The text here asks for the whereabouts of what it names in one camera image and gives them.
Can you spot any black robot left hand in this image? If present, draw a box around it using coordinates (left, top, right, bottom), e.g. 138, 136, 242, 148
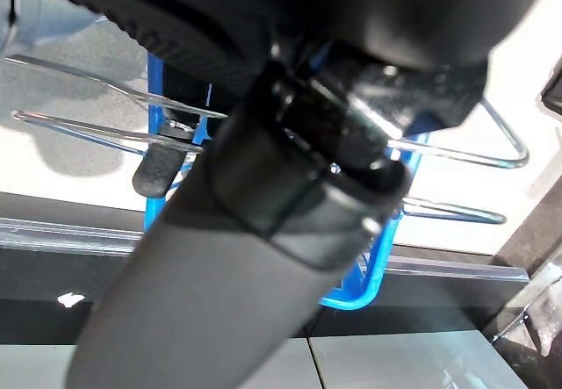
12, 0, 552, 389

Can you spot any blue plastic shopping basket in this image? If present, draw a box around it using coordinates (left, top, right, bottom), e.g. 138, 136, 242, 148
4, 53, 530, 311

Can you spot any silver robot left leg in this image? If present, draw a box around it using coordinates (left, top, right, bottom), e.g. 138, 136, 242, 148
0, 0, 104, 54

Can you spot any white paper scrap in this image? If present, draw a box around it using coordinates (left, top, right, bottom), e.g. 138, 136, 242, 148
56, 292, 87, 309

